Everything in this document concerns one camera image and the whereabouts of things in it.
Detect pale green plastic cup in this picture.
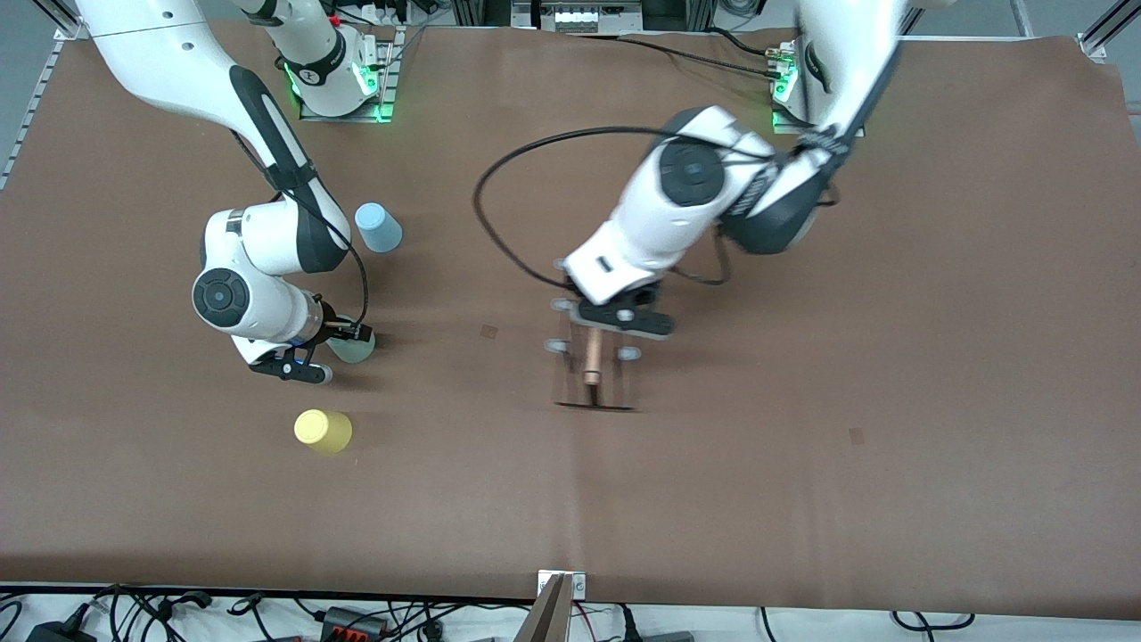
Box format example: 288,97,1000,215
326,332,377,365

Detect yellow plastic cup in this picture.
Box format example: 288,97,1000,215
294,408,354,457

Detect black wire cup holder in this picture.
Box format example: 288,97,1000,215
546,259,644,413

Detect light blue plastic cup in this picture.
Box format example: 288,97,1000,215
355,202,404,254

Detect brown table mat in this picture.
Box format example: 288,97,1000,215
0,18,1141,618

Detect black box orange connectors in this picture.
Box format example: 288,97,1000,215
319,606,390,639

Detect white power strip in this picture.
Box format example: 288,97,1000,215
357,0,420,28

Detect black power adapter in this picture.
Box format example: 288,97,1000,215
25,618,97,642

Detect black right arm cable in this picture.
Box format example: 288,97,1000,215
230,129,371,333

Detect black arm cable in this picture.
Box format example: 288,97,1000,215
472,125,841,291
230,129,371,333

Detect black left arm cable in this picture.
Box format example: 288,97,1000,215
472,125,841,291

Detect long black table cable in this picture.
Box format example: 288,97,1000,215
570,31,781,81

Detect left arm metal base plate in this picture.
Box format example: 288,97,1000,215
771,96,866,137

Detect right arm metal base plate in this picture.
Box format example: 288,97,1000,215
299,27,398,124

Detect short black table cable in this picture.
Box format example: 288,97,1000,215
709,27,776,59

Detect aluminium frame rail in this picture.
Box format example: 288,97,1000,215
0,25,72,190

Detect wooden post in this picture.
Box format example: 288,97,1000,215
515,573,574,642

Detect looped black floor cable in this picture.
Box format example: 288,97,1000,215
891,610,974,632

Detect aluminium frame corner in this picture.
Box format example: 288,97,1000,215
1077,0,1141,62

